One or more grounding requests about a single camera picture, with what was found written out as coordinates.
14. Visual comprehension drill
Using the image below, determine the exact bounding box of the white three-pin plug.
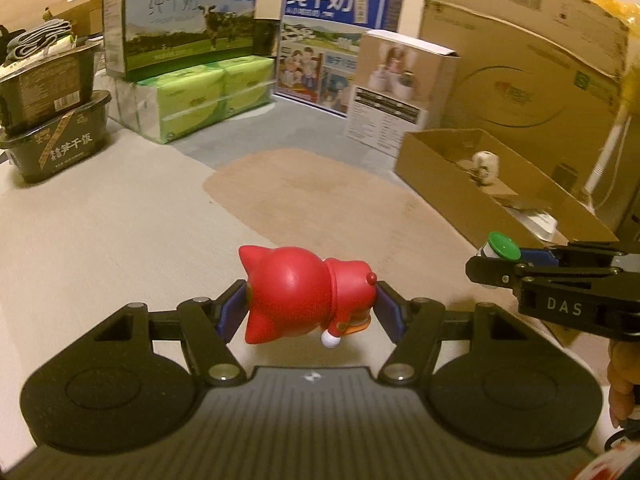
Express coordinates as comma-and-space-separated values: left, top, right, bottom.
472, 151, 501, 186

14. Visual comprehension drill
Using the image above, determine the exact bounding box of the grey striped folded cloth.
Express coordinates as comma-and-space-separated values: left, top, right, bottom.
7, 19, 76, 61

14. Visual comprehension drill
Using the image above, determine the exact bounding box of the yellow plastic cover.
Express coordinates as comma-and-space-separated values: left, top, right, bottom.
595, 0, 640, 103

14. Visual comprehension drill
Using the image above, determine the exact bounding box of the black food tub white label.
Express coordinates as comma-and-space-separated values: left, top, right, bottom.
0, 40, 101, 136

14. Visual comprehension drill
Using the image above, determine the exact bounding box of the blue milk carton box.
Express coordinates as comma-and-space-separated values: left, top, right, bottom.
274, 0, 405, 118

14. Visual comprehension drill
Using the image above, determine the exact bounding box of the green cow milk carton box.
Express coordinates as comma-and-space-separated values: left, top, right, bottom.
102, 0, 261, 81

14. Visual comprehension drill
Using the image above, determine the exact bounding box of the white product box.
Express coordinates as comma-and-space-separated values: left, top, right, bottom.
345, 30, 461, 153

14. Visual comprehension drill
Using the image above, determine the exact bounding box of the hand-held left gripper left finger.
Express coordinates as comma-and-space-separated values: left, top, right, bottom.
95, 280, 249, 386

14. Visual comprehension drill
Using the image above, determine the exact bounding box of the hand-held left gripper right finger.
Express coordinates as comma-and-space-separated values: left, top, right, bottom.
377, 280, 531, 386

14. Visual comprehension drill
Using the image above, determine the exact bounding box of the black bag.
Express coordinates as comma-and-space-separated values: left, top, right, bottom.
0, 25, 26, 61

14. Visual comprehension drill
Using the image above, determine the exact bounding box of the red white clothing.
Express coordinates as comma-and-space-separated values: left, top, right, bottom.
575, 435, 640, 480

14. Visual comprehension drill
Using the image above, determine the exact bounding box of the large brown cardboard box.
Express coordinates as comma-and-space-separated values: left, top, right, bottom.
417, 0, 631, 201

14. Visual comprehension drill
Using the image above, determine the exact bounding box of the person's right hand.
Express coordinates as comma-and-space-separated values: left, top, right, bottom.
607, 341, 640, 428

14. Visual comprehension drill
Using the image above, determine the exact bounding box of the red cat figurine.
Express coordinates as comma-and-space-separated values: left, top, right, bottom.
237, 245, 378, 348

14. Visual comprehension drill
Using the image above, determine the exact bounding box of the green tissue pack bundle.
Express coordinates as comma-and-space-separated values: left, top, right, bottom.
112, 56, 277, 146

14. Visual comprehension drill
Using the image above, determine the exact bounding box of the black food tub gold print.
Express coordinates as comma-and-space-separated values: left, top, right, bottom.
0, 91, 113, 183

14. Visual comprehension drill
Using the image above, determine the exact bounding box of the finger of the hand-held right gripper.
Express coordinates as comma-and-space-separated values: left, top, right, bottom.
520, 240, 640, 267
465, 255, 640, 291

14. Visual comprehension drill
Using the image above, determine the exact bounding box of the small green-capped bottle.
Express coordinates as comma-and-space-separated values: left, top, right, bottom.
477, 231, 521, 291

